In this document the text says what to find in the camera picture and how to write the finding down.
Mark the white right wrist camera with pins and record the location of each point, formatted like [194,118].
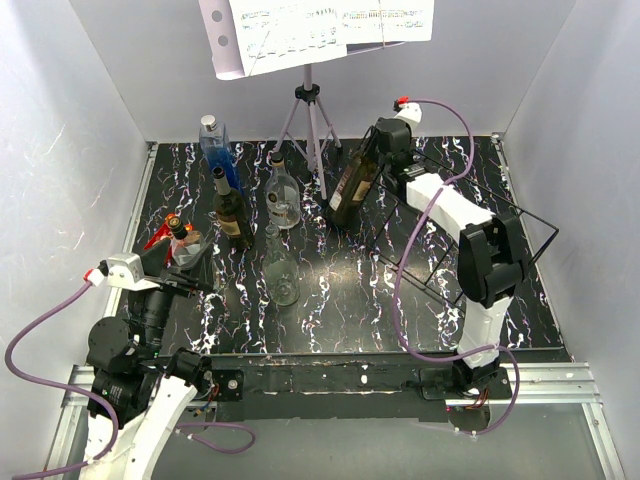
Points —
[408,114]

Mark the red toy truck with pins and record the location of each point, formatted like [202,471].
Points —
[162,233]

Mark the tall blue gradient bottle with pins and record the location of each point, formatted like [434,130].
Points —
[215,145]

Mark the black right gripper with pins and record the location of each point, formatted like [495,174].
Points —
[370,145]

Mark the dark Primitivo wine bottle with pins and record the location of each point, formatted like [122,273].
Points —
[231,212]

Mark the lilac tripod music stand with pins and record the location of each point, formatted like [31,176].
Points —
[226,60]

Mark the white sheet music pages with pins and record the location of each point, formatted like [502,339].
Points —
[278,35]

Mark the black wire wine rack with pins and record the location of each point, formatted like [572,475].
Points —
[425,255]

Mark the square clear bottle gold cap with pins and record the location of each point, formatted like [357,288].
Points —
[185,245]

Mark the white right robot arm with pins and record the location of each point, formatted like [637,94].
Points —
[492,259]

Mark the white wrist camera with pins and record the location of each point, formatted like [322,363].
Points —
[122,271]
[408,114]

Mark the clear glass bottle grey label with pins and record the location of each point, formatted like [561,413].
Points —
[280,269]

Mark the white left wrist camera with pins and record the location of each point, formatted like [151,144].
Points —
[122,271]

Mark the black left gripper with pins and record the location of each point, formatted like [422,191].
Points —
[154,264]

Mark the round clear bottle cork stopper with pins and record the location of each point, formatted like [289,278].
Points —
[282,195]

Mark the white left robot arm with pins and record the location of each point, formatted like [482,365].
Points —
[138,397]

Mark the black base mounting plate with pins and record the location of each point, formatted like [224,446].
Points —
[424,390]

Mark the aluminium frame rail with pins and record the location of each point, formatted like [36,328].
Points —
[540,383]

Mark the green wine bottle brown label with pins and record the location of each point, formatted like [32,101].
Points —
[355,182]

